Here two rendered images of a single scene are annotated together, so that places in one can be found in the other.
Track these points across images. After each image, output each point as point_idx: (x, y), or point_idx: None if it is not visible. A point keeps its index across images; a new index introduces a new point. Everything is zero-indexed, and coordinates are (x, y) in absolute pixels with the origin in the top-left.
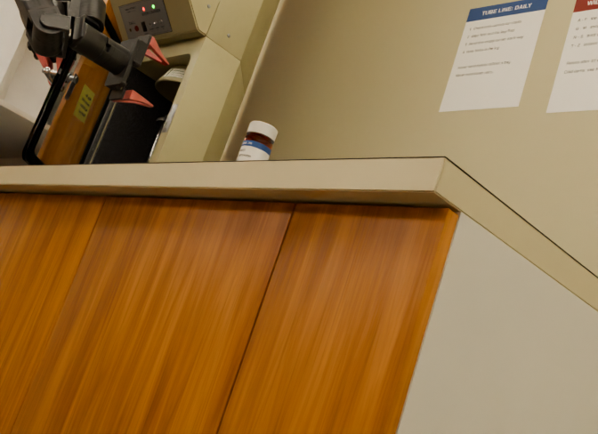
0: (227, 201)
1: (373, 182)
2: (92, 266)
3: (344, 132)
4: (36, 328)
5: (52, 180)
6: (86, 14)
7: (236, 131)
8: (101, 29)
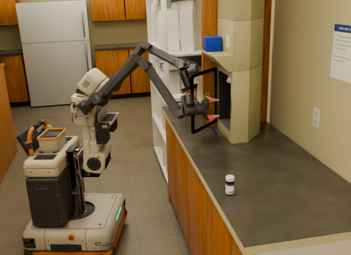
0: None
1: (236, 241)
2: (207, 201)
3: (303, 73)
4: (203, 211)
5: (194, 166)
6: (186, 103)
7: (272, 58)
8: (192, 103)
